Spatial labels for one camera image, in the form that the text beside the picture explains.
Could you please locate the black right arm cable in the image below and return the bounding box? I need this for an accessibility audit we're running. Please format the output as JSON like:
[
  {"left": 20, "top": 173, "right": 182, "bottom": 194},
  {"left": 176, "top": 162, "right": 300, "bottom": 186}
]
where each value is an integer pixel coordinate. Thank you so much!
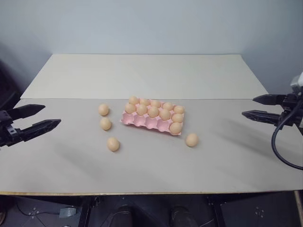
[{"left": 271, "top": 99, "right": 303, "bottom": 170}]

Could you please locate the dark bulky background object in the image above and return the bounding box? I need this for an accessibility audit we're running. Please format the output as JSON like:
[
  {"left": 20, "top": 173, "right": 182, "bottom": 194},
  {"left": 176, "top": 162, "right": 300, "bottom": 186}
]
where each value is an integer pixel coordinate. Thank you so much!
[{"left": 0, "top": 42, "right": 23, "bottom": 112}]

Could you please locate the black panel with white dots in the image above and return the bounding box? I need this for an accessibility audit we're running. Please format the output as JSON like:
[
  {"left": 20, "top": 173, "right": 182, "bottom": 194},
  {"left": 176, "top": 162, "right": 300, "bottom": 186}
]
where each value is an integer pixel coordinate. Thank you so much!
[{"left": 219, "top": 195, "right": 298, "bottom": 227}]

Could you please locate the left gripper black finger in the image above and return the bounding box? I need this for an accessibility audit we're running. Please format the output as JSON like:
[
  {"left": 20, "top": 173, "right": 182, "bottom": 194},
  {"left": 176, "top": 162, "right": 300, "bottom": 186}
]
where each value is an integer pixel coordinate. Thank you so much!
[
  {"left": 17, "top": 119, "right": 62, "bottom": 143},
  {"left": 12, "top": 104, "right": 46, "bottom": 121}
]

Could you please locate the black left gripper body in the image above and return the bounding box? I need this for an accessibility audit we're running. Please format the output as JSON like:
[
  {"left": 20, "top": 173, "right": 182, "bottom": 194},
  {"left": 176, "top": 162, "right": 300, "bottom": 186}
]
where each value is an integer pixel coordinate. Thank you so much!
[{"left": 0, "top": 109, "right": 25, "bottom": 148}]

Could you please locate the wooden table leg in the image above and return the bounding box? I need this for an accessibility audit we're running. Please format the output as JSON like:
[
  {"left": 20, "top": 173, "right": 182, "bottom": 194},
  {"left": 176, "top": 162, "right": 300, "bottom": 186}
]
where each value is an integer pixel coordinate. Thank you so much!
[{"left": 293, "top": 190, "right": 303, "bottom": 215}]

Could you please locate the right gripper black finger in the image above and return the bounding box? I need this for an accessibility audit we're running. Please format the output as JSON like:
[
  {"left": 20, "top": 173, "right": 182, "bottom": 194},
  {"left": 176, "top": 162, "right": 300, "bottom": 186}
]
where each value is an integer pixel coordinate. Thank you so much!
[
  {"left": 252, "top": 94, "right": 287, "bottom": 106},
  {"left": 241, "top": 109, "right": 283, "bottom": 126}
]

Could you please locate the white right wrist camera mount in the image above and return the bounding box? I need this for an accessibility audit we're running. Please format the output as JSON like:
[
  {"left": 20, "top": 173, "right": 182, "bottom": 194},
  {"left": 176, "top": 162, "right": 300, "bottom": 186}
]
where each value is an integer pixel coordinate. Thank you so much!
[{"left": 290, "top": 72, "right": 303, "bottom": 92}]

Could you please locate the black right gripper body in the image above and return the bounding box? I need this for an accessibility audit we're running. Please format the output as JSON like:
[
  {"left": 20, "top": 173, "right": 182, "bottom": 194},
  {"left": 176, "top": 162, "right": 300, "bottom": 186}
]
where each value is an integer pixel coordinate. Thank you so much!
[{"left": 280, "top": 93, "right": 303, "bottom": 129}]

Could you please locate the grey foot pedal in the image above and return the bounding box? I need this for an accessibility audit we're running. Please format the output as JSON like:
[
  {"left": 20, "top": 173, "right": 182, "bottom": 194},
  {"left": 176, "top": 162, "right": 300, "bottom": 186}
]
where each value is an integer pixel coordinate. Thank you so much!
[{"left": 59, "top": 208, "right": 77, "bottom": 218}]

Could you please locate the black table frame leg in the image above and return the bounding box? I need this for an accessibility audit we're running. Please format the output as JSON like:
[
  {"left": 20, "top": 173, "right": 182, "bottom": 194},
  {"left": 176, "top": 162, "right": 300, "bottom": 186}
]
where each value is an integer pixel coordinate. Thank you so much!
[
  {"left": 80, "top": 195, "right": 100, "bottom": 227},
  {"left": 205, "top": 195, "right": 223, "bottom": 227}
]

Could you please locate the pink egg tray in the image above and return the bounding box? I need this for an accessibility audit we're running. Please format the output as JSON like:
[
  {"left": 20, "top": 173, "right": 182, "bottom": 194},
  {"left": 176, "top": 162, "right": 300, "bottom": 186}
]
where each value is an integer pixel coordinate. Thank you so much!
[{"left": 120, "top": 97, "right": 186, "bottom": 137}]

